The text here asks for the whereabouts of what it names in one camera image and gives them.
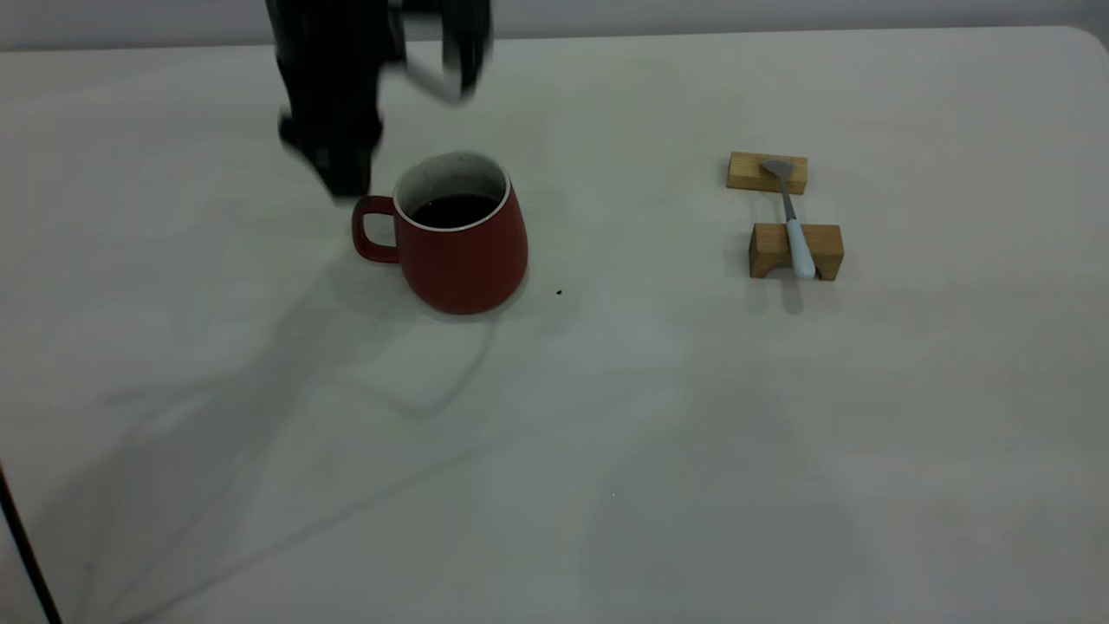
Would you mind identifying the metal spoon with white handle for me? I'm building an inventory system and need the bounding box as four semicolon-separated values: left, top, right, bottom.
761;159;817;280

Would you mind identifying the arched wooden block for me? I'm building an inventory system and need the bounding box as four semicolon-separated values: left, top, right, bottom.
749;223;845;282

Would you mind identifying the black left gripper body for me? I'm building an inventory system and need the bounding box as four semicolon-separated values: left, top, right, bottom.
264;0;408;131

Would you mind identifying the thin black cable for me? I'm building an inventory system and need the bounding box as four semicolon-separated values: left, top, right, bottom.
0;466;64;624

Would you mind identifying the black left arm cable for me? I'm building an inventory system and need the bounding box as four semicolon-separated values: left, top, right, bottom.
390;0;496;105

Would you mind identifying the red ceramic cup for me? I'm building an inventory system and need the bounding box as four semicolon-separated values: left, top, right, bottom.
351;152;529;315

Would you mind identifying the flat wooden block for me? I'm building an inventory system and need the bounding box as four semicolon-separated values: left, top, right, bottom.
726;153;809;196

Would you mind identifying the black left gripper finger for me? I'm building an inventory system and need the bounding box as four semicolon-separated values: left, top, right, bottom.
277;111;328;174
322;126;385;199

